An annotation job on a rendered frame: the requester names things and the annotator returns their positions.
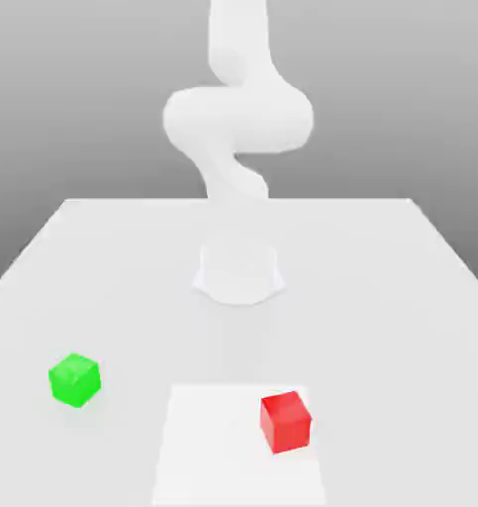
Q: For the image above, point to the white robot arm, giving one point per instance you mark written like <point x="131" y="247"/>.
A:
<point x="238" y="119"/>

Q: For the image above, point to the small green cube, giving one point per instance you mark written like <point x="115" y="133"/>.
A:
<point x="74" y="380"/>

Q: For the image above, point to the small red cube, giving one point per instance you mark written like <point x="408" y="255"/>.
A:
<point x="286" y="422"/>

